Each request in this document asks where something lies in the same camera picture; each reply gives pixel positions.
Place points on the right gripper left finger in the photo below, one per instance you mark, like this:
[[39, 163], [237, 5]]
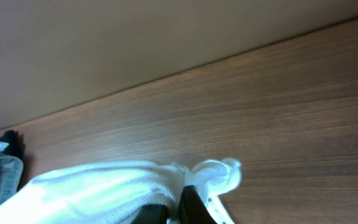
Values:
[[151, 214]]

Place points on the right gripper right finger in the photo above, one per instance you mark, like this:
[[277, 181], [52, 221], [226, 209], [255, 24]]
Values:
[[192, 209]]

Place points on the white t-shirt black print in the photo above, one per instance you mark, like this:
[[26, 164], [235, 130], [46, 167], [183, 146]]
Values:
[[114, 192]]

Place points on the grey garment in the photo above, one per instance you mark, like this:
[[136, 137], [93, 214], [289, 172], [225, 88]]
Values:
[[5, 177]]

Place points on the black garment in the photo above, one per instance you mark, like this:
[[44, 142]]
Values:
[[15, 146]]

